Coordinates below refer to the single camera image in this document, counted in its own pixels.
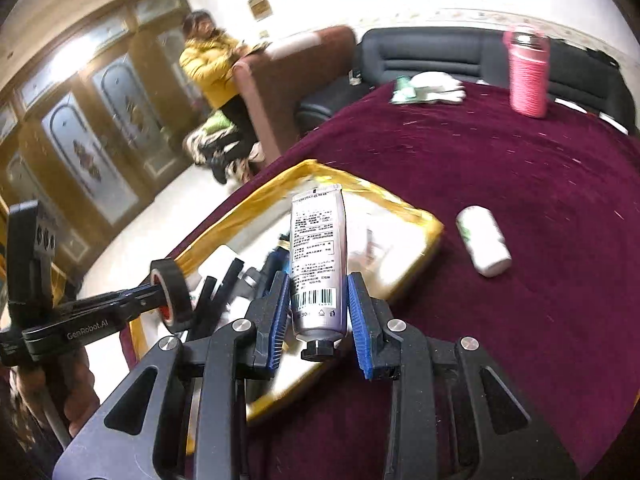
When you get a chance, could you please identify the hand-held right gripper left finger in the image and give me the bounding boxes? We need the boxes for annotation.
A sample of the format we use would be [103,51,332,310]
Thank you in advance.
[52,270,291,480]

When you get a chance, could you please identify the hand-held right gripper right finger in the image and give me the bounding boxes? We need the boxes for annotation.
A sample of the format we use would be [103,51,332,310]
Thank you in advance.
[346,272,581,480]

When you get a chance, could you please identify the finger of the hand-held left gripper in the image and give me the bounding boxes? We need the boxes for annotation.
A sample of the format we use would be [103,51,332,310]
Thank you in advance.
[131,305,168,328]
[52,284,168,313]

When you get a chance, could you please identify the black tape roll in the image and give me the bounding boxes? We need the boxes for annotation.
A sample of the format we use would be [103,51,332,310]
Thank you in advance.
[150,258,194,333]

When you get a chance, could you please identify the silver cream tube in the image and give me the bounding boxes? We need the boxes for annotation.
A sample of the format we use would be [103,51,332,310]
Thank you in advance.
[290,183,348,361]

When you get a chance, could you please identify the person's left hand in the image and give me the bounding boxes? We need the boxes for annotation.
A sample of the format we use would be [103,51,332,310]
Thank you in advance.
[62,345,98,438]

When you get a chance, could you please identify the white plastic bottle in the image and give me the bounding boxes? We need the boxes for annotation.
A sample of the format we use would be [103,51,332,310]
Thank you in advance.
[456,205,512,277]

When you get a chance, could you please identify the wooden glass panel doors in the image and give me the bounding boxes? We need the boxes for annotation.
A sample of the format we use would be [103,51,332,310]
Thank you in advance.
[0,0,211,281]

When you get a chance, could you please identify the maroon velvet tablecloth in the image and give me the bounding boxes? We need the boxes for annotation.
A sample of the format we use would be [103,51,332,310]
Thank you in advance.
[165,80,640,480]

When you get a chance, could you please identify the brown armchair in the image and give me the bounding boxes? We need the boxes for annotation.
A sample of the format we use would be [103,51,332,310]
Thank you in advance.
[232,25,358,168]

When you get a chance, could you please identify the white and green cloth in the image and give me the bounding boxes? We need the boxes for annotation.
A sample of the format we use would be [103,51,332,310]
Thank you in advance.
[391,72,467,106]

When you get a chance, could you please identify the black leather sofa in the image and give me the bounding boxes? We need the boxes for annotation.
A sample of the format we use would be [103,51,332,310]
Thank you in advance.
[295,26,640,136]

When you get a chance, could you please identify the pink sleeved bottle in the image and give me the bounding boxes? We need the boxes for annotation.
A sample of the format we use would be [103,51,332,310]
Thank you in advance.
[502,24,551,118]

